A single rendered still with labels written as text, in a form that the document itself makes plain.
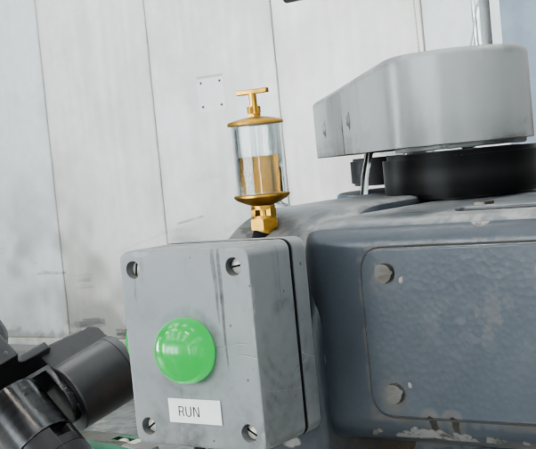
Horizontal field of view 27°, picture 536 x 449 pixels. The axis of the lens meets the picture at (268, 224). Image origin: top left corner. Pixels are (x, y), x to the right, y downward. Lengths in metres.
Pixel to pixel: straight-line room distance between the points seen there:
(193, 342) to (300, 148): 6.24
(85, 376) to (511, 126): 0.44
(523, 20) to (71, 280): 3.92
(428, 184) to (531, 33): 4.96
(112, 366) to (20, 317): 7.59
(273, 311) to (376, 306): 0.05
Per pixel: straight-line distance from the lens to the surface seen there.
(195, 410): 0.51
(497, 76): 0.61
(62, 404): 0.93
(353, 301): 0.51
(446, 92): 0.61
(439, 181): 0.61
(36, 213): 8.24
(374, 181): 0.99
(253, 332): 0.48
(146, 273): 0.51
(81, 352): 0.93
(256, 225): 0.57
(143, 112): 7.47
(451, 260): 0.48
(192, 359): 0.49
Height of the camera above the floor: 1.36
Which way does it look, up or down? 3 degrees down
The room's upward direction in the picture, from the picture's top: 5 degrees counter-clockwise
